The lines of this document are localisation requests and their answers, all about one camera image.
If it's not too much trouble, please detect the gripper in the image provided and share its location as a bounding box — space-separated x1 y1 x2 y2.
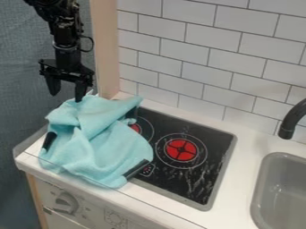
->
37 47 98 104

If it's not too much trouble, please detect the light blue cloth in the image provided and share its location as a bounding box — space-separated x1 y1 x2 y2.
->
37 94 156 190

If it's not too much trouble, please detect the toy stove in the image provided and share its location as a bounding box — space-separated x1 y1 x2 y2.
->
123 106 240 212

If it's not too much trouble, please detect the tap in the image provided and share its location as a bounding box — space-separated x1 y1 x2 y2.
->
276 98 306 140

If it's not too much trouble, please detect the toy sink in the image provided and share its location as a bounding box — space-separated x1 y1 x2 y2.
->
250 151 306 229

